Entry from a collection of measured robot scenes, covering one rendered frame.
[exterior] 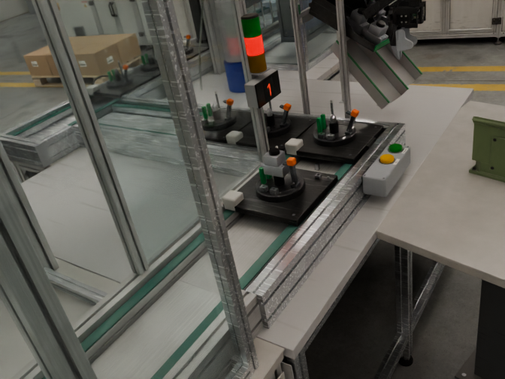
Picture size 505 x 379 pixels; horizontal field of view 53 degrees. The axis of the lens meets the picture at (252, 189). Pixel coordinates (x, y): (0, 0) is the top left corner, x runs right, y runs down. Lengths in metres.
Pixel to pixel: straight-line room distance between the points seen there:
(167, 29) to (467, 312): 1.97
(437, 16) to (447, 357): 4.06
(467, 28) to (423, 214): 4.33
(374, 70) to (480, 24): 3.82
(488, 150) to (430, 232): 0.34
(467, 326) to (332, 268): 1.16
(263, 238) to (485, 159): 0.71
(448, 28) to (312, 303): 4.71
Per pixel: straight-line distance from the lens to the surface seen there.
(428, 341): 2.30
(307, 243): 1.24
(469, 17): 5.67
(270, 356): 1.13
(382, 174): 1.48
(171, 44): 0.73
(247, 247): 1.33
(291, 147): 1.64
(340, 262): 1.33
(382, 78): 1.91
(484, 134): 1.61
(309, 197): 1.38
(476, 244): 1.39
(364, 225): 1.44
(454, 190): 1.59
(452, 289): 2.53
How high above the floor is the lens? 1.71
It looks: 30 degrees down
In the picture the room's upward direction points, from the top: 11 degrees counter-clockwise
